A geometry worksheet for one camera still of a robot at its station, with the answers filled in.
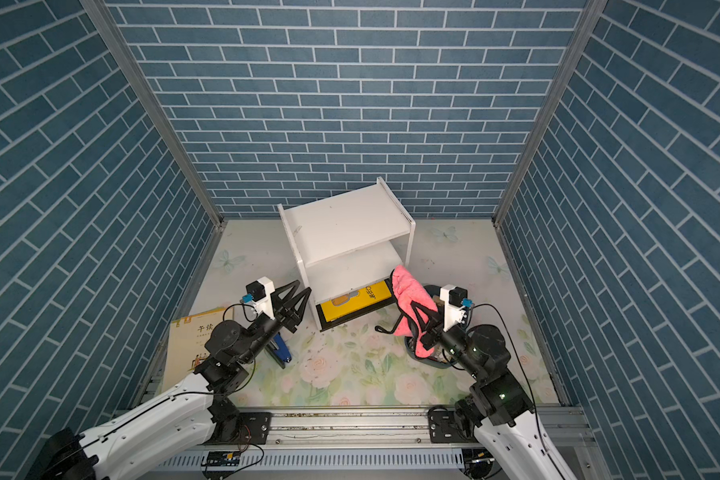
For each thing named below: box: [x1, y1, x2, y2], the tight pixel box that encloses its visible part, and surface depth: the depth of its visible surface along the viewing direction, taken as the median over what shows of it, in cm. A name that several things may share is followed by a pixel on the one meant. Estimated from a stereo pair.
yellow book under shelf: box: [316, 277, 396, 332], surface depth 89 cm
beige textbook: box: [162, 307, 234, 393], surface depth 90 cm
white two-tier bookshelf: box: [277, 177, 416, 332], surface depth 75 cm
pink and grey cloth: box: [390, 266, 438, 358], surface depth 69 cm
